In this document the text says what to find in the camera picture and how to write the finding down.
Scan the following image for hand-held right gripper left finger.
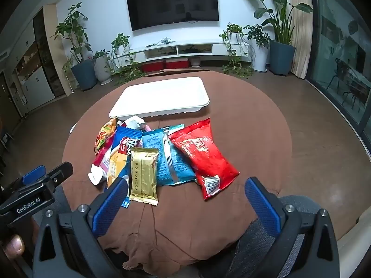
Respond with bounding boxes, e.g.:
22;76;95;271
30;177;129;278

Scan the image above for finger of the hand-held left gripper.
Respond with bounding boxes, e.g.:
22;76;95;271
22;165;47;184
43;162;74;192

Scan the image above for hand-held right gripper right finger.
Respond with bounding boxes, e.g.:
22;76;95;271
244;176;341;278

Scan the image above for pink white snack packet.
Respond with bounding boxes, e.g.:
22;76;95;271
88;139;115;186

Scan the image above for gold snack packet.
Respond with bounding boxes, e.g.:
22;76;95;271
129;147;160;206

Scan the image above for orange candy packet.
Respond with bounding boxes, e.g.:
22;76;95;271
94;117;118;155

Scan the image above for blue roll cake packet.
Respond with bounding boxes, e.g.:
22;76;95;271
107;126;144;209

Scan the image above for red snack packet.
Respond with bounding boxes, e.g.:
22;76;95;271
168;118;240;200

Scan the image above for light blue snack packet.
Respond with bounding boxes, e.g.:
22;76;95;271
141;124;197;186

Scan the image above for white plastic tray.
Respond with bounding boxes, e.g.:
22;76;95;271
109;77;210;120

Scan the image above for person's left hand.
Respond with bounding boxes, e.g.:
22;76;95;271
1;234;25;262

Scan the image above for person's grey trousers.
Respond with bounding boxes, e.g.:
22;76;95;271
32;185;322;278

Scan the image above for small-leaf tree in blue pot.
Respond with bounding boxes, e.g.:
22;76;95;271
52;2;99;92

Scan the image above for plant in short white pot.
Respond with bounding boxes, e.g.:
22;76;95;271
93;50;114;85

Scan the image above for red storage box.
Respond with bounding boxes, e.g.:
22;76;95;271
166;59;190;70
142;61;166;72

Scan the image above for trailing vine plant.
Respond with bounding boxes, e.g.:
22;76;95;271
110;33;145;84
219;23;253;77

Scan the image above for large-leaf plant in blue pot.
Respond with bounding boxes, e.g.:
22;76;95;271
237;0;313;76

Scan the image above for plant in tall white pot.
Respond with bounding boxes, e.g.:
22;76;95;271
245;25;271;73

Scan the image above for black outdoor chair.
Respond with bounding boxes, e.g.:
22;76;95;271
327;58;351;92

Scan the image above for white television console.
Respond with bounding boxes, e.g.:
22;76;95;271
112;39;253;64

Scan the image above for glass sliding door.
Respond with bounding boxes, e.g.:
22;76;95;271
307;0;371;157

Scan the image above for beige curtain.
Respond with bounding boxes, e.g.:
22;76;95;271
288;0;315;80

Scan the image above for wall cabinet with shelves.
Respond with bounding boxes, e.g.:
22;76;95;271
0;6;66;116

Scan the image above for black wall television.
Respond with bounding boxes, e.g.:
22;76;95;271
125;0;219;31

